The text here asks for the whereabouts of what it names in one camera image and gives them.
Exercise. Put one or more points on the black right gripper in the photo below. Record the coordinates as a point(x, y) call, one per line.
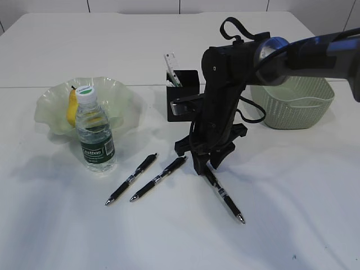
point(227, 71)

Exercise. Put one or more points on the black gel pen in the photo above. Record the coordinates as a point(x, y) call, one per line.
point(139, 170)
point(177, 163)
point(212, 179)

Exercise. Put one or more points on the yellow utility knife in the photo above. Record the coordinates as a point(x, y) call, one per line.
point(169, 83)

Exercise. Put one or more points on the clear plastic ruler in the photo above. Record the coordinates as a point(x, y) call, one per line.
point(171, 62)

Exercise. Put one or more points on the clear water bottle green label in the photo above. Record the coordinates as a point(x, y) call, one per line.
point(93, 129)

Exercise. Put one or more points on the yellow pear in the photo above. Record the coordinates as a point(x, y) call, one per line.
point(72, 107)

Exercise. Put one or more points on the mint green utility knife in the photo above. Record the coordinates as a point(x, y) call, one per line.
point(175, 79)

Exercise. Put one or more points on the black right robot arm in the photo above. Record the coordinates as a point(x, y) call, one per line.
point(263, 61)

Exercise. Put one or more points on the light green wavy glass plate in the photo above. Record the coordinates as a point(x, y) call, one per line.
point(124, 107)

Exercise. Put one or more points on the sage green woven plastic basket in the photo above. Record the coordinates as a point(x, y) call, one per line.
point(298, 103)

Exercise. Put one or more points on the black wrist camera on gripper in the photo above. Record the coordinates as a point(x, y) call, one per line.
point(187, 105)

